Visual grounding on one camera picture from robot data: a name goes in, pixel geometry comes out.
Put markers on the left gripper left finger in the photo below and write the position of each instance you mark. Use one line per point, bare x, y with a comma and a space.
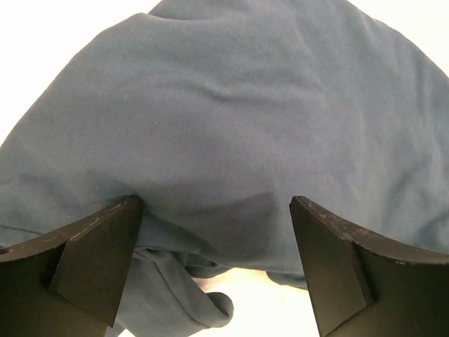
69, 282

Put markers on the blue-grey t shirt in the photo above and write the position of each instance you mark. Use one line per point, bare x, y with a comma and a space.
216, 114

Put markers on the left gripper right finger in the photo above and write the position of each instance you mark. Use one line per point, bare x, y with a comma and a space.
364, 284

